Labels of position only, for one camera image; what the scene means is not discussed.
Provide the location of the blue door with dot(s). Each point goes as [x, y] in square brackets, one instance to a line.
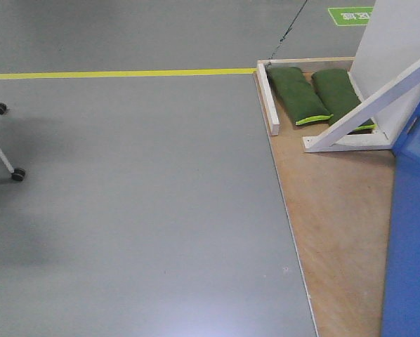
[401, 302]

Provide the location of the green sandbag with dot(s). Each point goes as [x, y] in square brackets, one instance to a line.
[334, 88]
[301, 102]

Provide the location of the plywood base platform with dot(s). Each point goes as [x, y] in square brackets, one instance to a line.
[339, 206]

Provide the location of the white far wooden brace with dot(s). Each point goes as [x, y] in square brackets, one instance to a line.
[337, 138]

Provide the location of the white table leg with caster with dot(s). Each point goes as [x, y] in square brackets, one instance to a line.
[17, 174]

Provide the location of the green floor sign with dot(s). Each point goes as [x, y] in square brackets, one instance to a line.
[350, 16]

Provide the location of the yellow floor tape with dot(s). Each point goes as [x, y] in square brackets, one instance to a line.
[127, 73]

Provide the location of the white far border rail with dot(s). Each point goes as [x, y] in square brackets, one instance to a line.
[307, 65]

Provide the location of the white wall panel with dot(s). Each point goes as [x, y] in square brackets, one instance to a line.
[389, 45]

